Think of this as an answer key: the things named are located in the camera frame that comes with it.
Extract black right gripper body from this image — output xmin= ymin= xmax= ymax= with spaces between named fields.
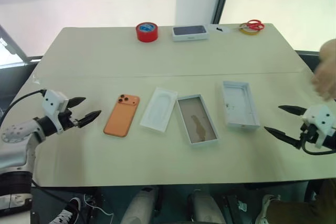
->
xmin=295 ymin=123 xmax=320 ymax=151

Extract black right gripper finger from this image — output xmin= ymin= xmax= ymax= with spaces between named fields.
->
xmin=278 ymin=105 xmax=307 ymax=116
xmin=264 ymin=126 xmax=300 ymax=149

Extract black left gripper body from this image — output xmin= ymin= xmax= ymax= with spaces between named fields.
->
xmin=58 ymin=107 xmax=79 ymax=132

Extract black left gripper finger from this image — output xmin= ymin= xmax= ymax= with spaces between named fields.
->
xmin=78 ymin=110 xmax=102 ymax=127
xmin=68 ymin=97 xmax=87 ymax=109

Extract orange smartphone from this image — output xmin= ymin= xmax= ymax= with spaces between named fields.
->
xmin=103 ymin=94 xmax=141 ymax=138

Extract white phone box lid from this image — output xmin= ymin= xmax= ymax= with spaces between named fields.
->
xmin=222 ymin=80 xmax=261 ymax=131

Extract white phone box base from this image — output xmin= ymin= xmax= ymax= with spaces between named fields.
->
xmin=176 ymin=93 xmax=219 ymax=148

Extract closed white iPhone box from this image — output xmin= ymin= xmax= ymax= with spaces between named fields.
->
xmin=172 ymin=25 xmax=210 ymax=42

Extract person's bare hand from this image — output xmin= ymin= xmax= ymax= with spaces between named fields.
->
xmin=311 ymin=37 xmax=336 ymax=101

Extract white moulded tray insert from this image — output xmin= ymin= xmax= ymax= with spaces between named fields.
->
xmin=140 ymin=87 xmax=179 ymax=133

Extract brown trouser leg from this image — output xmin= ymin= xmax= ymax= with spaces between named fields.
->
xmin=266 ymin=179 xmax=336 ymax=224

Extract black and white sneaker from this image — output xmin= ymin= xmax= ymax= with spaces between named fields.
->
xmin=48 ymin=196 xmax=82 ymax=224

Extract yellow tape roll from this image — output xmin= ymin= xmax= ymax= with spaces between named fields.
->
xmin=238 ymin=23 xmax=260 ymax=37

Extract red tape roll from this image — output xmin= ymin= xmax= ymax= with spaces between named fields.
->
xmin=135 ymin=21 xmax=159 ymax=44

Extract grey rounded shape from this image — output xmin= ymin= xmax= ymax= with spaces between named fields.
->
xmin=119 ymin=186 xmax=161 ymax=224
xmin=187 ymin=189 xmax=226 ymax=224

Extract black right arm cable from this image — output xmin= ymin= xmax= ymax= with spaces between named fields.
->
xmin=301 ymin=129 xmax=336 ymax=155

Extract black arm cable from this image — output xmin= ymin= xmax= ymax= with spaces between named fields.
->
xmin=0 ymin=90 xmax=45 ymax=127
xmin=301 ymin=129 xmax=336 ymax=155

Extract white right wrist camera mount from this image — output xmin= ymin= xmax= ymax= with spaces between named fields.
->
xmin=301 ymin=104 xmax=333 ymax=148

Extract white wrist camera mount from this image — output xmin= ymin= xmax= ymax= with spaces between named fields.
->
xmin=43 ymin=89 xmax=69 ymax=133
xmin=301 ymin=104 xmax=333 ymax=148

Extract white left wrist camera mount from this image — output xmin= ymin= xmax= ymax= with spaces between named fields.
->
xmin=43 ymin=89 xmax=69 ymax=133

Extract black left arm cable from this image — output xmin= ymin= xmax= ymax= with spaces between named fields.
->
xmin=0 ymin=90 xmax=45 ymax=127

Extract dark slanted window frame bar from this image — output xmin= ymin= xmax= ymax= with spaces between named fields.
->
xmin=0 ymin=24 xmax=43 ymax=65

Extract thin white cable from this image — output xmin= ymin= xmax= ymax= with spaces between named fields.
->
xmin=83 ymin=194 xmax=116 ymax=221

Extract red-handled scissors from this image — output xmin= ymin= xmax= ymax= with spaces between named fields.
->
xmin=240 ymin=19 xmax=265 ymax=30

